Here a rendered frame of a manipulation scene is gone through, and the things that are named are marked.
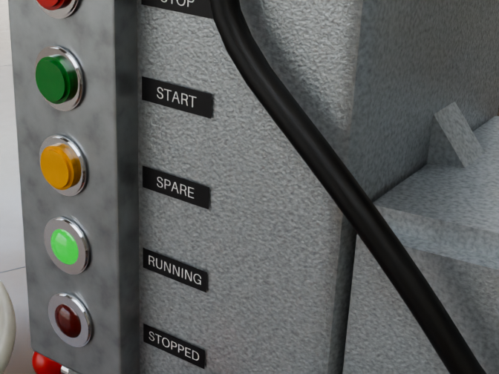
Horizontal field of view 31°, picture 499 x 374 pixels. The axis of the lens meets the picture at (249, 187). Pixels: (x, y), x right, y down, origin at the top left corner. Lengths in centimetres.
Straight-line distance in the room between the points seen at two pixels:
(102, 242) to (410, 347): 18
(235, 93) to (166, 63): 4
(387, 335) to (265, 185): 10
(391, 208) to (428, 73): 8
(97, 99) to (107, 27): 4
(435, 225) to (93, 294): 21
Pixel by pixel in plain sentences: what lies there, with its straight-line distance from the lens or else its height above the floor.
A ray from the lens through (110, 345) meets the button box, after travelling 54.
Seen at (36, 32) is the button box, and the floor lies 144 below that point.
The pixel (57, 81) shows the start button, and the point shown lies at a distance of 48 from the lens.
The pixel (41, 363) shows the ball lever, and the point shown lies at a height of 118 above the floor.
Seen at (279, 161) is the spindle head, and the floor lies 140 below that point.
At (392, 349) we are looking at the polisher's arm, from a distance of 46.
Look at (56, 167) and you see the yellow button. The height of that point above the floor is 137.
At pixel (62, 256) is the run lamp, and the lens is 53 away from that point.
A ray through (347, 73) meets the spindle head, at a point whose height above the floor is 145.
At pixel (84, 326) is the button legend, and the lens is 55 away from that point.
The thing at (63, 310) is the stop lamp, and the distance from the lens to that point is 55.
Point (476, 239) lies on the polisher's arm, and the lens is 42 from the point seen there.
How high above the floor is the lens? 156
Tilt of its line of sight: 24 degrees down
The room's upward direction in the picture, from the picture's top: 3 degrees clockwise
